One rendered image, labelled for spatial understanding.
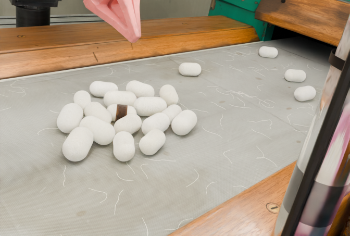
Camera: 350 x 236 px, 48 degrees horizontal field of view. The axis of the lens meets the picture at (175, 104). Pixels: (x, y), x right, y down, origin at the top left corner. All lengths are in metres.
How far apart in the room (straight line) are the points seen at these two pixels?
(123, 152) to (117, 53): 0.26
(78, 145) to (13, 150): 0.06
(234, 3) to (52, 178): 0.64
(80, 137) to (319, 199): 0.22
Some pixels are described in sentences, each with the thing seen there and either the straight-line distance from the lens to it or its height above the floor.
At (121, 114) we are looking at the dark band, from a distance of 0.40.
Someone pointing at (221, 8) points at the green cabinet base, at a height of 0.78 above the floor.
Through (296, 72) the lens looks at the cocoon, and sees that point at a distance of 0.63.
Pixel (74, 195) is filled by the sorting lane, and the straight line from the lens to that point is 0.31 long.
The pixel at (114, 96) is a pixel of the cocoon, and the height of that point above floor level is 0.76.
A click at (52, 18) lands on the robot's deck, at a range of 1.03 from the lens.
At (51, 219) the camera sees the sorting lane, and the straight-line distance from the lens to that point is 0.29.
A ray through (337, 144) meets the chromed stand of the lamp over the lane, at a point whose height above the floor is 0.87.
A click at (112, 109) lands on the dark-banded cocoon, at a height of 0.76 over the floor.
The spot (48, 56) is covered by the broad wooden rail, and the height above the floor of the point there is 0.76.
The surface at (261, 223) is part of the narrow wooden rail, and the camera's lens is 0.28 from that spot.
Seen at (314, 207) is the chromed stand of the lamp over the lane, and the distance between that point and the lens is 0.18.
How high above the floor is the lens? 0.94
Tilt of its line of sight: 25 degrees down
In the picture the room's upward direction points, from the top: 10 degrees clockwise
